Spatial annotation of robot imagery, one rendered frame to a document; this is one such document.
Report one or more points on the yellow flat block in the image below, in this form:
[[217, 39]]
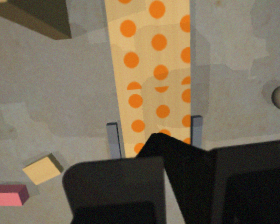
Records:
[[43, 169]]

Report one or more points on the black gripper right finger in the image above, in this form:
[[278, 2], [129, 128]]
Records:
[[198, 177]]

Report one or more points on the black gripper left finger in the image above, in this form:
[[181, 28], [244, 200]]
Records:
[[117, 181]]

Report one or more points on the pink block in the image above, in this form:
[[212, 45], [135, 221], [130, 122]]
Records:
[[11, 195]]

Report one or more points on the orange polka-dot strip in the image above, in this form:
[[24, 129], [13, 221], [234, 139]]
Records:
[[150, 48]]

